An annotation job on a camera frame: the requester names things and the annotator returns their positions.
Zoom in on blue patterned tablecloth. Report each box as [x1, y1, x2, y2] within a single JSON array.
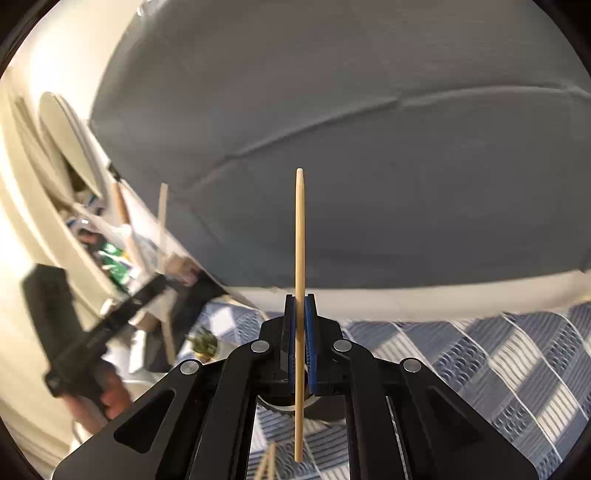
[[185, 300, 591, 480]]

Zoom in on small potted succulent plant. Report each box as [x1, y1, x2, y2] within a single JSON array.
[[187, 329, 219, 361]]

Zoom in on light wooden chopstick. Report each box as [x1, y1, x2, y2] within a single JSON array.
[[294, 168, 306, 463]]

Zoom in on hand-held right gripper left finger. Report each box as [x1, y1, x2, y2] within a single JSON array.
[[51, 294, 300, 480]]

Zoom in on green packets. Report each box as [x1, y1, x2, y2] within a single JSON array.
[[99, 242, 130, 282]]

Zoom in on black cylindrical utensil holder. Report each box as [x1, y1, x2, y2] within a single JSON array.
[[255, 394, 346, 424]]

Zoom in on bunch of wooden chopsticks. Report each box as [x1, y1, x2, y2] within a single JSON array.
[[253, 442, 279, 480]]

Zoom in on grey backdrop cloth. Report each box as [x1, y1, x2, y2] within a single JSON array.
[[88, 0, 591, 296]]

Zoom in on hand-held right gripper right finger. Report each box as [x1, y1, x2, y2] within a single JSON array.
[[302, 293, 541, 480]]

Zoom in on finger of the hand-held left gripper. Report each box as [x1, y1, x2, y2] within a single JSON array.
[[104, 274, 168, 331]]

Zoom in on wooden handled brush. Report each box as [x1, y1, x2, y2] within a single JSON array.
[[112, 181, 131, 227]]

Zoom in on person's left hand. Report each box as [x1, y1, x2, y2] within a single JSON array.
[[69, 362, 134, 433]]

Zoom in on round wall mirror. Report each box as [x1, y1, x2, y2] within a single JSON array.
[[37, 91, 105, 205]]

